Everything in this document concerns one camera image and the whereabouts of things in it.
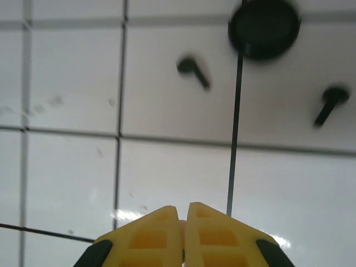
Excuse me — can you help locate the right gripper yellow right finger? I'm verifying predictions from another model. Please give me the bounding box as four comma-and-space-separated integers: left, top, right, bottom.
182, 201, 297, 267

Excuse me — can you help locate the black round charging case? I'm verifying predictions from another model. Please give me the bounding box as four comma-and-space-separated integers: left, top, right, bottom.
228, 0, 303, 61

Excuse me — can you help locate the black earbud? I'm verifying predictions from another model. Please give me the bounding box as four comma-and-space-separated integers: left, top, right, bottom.
313, 82, 352, 129
176, 56, 211, 90

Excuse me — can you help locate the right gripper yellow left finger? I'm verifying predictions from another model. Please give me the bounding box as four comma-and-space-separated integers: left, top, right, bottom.
72, 205, 184, 267

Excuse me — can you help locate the small pink stem earbud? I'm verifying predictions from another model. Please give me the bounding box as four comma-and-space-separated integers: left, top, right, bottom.
177, 219, 189, 264

